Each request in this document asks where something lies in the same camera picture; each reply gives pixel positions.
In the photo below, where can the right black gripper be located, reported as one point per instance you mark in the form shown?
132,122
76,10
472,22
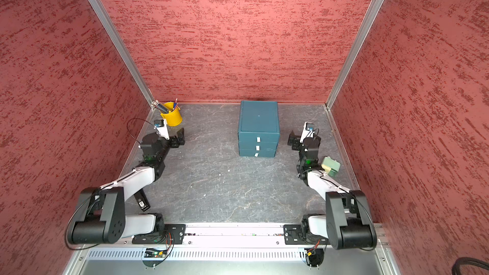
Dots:
295,139

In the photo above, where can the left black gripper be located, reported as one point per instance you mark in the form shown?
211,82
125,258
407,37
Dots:
175,142

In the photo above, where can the teal drawer cabinet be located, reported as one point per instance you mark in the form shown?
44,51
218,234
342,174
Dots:
258,129

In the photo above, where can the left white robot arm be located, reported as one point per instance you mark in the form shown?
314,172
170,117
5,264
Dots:
119,209

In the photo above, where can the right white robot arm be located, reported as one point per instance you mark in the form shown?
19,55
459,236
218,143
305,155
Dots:
347,222

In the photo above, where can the yellow pen cup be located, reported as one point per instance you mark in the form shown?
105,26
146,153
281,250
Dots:
173,119

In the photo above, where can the green pencil sharpener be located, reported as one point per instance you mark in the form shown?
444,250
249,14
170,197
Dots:
330,166

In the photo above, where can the pens in cup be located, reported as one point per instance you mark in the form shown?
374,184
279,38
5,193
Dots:
163,108

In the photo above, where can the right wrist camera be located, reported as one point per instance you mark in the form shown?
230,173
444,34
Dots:
306,130

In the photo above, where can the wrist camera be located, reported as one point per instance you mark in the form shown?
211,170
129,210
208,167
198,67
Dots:
306,130
161,126

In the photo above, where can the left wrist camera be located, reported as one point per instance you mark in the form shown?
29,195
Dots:
161,126

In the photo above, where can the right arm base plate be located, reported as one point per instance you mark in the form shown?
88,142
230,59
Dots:
293,235

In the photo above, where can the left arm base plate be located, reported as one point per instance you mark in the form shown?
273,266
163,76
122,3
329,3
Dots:
171,234

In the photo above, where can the left corner aluminium post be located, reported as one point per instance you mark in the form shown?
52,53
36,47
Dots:
122,50

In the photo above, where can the corner aluminium post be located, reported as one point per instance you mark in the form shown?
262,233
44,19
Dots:
364,29
122,50

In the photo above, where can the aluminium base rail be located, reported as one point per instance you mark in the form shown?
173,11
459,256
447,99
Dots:
233,248

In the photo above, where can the right corner aluminium post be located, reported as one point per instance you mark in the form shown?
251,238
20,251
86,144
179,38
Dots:
364,29

